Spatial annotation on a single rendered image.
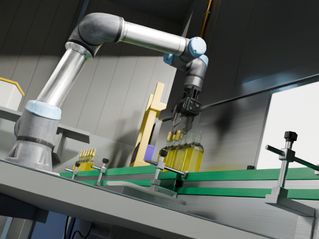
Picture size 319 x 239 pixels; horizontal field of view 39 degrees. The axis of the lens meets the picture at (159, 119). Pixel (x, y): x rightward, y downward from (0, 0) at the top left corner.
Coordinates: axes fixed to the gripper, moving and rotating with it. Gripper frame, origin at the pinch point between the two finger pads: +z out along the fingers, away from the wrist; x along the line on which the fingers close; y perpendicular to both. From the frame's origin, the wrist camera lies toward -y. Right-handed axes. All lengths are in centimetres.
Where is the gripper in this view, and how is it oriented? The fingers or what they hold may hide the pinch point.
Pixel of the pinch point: (178, 133)
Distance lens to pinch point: 190.3
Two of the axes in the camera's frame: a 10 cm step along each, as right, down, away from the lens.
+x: 8.6, 3.5, 3.8
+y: 4.4, -1.3, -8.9
